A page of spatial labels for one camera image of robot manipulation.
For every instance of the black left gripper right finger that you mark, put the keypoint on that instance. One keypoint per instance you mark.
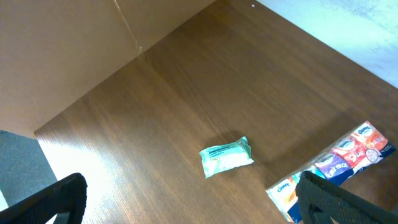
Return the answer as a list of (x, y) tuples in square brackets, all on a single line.
[(320, 201)]

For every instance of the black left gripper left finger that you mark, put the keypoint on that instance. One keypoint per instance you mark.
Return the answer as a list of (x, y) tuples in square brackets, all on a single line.
[(68, 195)]

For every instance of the green wet wipes pack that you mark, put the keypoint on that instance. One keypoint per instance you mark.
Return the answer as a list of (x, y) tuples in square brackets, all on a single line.
[(217, 159)]

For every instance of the Kleenex tissue multipack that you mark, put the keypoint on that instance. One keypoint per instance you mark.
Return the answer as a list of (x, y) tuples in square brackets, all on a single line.
[(353, 152)]

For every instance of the beige cardboard panel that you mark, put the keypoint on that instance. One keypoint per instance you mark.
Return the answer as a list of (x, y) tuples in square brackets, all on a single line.
[(53, 52)]

